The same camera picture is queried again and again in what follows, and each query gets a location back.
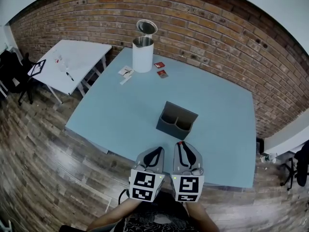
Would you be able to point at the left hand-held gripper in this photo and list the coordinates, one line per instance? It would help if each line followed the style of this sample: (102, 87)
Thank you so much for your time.
(160, 163)

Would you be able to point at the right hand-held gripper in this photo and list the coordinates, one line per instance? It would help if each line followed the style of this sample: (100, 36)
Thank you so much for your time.
(198, 159)

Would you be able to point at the dark grey divided box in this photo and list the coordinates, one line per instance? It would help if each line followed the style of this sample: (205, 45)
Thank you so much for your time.
(169, 130)

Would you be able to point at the person's right forearm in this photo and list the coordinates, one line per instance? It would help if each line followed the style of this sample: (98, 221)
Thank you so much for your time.
(202, 216)

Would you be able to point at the person's left forearm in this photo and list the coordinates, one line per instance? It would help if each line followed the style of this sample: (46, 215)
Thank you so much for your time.
(113, 216)

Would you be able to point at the person's black patterned shirt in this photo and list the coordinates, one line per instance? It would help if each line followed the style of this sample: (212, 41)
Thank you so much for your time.
(164, 214)

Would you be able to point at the white sachet strip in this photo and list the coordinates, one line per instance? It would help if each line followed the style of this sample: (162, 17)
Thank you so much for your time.
(125, 80)

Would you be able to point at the red square packet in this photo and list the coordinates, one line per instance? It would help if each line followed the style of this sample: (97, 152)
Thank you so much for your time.
(163, 74)
(159, 64)

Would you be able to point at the white printed card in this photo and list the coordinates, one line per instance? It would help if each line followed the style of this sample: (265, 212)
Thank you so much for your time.
(125, 71)

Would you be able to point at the white desk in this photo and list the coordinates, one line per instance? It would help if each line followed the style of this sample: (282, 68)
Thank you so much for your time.
(287, 139)

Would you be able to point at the white electric kettle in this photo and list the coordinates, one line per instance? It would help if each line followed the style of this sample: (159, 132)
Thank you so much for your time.
(143, 57)

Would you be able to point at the black swivel chair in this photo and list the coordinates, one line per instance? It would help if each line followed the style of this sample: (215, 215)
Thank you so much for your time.
(301, 165)

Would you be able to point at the black marker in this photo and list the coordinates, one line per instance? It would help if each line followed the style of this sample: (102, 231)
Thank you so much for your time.
(70, 76)

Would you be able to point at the white side table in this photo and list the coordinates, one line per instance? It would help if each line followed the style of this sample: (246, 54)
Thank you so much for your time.
(72, 62)

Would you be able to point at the clear water bottle red label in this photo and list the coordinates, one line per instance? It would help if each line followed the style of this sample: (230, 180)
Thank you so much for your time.
(61, 63)

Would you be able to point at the black office chair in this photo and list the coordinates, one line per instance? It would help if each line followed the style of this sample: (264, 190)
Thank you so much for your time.
(12, 74)

